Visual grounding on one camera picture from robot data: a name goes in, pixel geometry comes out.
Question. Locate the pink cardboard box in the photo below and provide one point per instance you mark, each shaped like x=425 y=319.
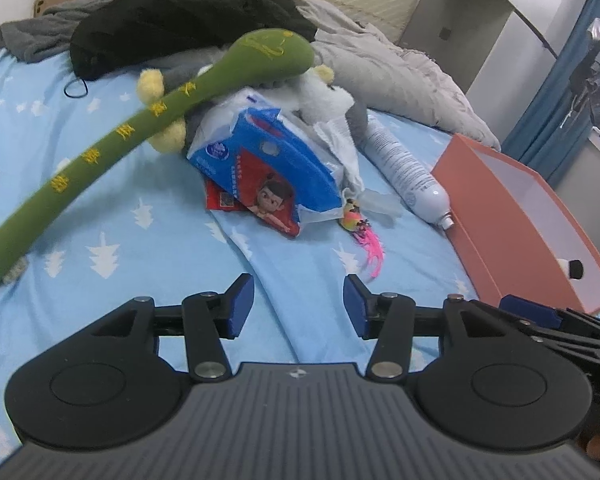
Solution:
x=510 y=228

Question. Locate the hanging clothes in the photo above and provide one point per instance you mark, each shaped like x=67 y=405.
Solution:
x=584 y=81

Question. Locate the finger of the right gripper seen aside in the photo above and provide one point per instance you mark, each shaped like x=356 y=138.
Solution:
x=567 y=331

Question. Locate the white spray bottle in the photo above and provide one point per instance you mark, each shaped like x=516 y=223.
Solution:
x=421 y=192

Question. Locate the black white panda plush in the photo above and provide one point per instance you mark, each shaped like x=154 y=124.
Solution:
x=573 y=269

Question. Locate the green long plush stick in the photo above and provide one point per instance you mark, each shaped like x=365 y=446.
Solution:
x=259 y=57

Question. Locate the blue tissue pack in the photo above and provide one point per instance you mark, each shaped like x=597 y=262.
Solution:
x=264 y=158

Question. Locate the grey duvet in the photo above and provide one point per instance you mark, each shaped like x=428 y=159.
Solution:
x=366 y=64

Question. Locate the clear plastic cap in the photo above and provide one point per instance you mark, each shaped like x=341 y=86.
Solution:
x=388 y=205

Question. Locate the grey wardrobe shelf unit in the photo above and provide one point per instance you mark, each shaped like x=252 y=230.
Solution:
x=459 y=35

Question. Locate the white towel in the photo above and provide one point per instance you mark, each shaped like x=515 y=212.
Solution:
x=336 y=134

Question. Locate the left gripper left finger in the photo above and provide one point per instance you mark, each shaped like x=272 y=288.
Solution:
x=203 y=320

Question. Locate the black clothing pile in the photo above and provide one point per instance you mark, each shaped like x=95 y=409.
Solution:
x=123 y=33

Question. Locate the pink tassel toy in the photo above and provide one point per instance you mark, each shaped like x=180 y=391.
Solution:
x=356 y=224

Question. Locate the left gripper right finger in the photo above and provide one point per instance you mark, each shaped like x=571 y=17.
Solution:
x=392 y=321

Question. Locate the blue curtain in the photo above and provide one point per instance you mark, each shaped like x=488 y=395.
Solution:
x=551 y=134

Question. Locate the grey white penguin plush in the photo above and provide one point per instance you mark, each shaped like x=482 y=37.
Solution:
x=305 y=100

